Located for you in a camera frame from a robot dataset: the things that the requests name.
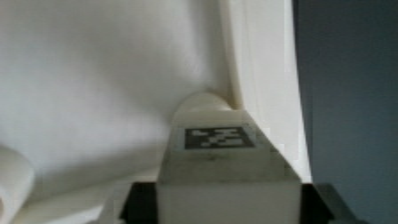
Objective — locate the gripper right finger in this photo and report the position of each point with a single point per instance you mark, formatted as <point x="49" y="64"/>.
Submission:
<point x="324" y="209"/>

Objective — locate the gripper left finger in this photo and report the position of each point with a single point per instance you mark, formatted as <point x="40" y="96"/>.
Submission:
<point x="130" y="205"/>

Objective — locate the white table leg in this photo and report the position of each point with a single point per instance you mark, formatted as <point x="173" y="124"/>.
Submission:
<point x="228" y="183"/>

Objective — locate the white square tabletop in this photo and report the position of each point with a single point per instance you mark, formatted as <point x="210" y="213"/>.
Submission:
<point x="105" y="59"/>

